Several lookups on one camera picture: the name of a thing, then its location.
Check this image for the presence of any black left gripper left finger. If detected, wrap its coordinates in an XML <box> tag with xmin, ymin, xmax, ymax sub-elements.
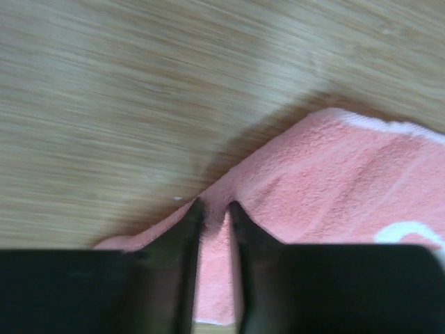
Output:
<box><xmin>1</xmin><ymin>199</ymin><xmax>204</xmax><ymax>333</ymax></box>

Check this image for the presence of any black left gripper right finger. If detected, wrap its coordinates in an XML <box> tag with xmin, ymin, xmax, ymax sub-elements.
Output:
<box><xmin>229</xmin><ymin>201</ymin><xmax>444</xmax><ymax>333</ymax></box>

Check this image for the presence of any small pink cloth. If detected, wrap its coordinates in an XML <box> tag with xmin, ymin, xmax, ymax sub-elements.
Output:
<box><xmin>92</xmin><ymin>106</ymin><xmax>445</xmax><ymax>326</ymax></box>

